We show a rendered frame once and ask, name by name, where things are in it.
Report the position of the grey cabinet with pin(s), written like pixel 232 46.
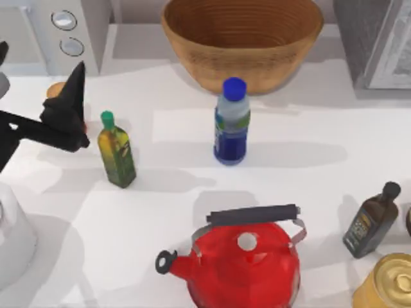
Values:
pixel 353 38

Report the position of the green oil bottle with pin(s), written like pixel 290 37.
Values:
pixel 117 154

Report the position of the brown round basket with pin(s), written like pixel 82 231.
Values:
pixel 241 48

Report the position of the pale grey cabinet door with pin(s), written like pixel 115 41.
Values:
pixel 390 57

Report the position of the brown bread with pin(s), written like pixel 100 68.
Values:
pixel 54 90

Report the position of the dark brown bottle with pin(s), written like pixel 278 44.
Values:
pixel 369 224

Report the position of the clear bottle with blue cap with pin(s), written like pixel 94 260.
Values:
pixel 232 128

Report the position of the dark brown round object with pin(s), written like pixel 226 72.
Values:
pixel 408 221

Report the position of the pale microwave oven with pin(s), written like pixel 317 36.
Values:
pixel 29 35

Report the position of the yellow can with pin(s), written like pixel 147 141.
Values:
pixel 388 285

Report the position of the round microwave knob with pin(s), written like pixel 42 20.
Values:
pixel 72 47
pixel 64 20

